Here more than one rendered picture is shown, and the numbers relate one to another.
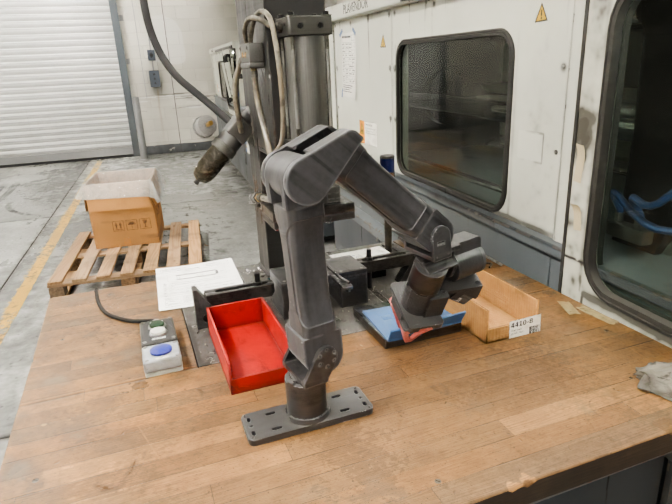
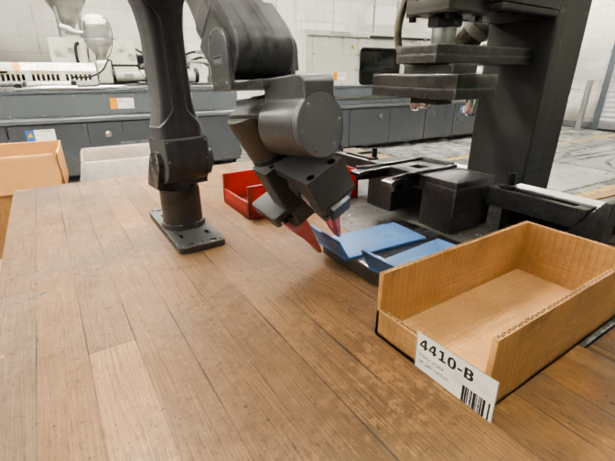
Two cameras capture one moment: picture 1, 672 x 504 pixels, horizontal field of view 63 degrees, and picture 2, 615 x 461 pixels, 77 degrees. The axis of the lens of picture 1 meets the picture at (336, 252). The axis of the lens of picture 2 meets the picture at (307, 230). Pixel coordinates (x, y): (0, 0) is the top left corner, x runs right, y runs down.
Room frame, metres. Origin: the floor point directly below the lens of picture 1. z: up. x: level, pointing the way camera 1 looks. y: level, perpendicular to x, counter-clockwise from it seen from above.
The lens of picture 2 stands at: (0.80, -0.58, 1.14)
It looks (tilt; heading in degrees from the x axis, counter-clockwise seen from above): 22 degrees down; 77
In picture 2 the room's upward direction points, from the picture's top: straight up
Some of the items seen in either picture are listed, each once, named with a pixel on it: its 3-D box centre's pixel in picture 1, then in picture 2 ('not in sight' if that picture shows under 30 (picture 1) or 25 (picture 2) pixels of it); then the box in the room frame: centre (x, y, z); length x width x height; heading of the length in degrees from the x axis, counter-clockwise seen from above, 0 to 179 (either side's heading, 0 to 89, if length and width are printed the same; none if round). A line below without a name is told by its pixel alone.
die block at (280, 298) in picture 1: (318, 287); (424, 192); (1.16, 0.04, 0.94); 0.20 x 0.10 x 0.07; 110
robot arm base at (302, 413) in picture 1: (306, 395); (181, 206); (0.73, 0.06, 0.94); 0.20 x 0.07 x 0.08; 110
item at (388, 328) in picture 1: (392, 318); (369, 231); (0.99, -0.11, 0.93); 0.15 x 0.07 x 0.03; 17
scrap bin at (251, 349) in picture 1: (248, 340); (292, 185); (0.94, 0.17, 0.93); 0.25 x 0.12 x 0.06; 20
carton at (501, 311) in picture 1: (476, 299); (512, 299); (1.07, -0.30, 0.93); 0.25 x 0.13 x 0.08; 20
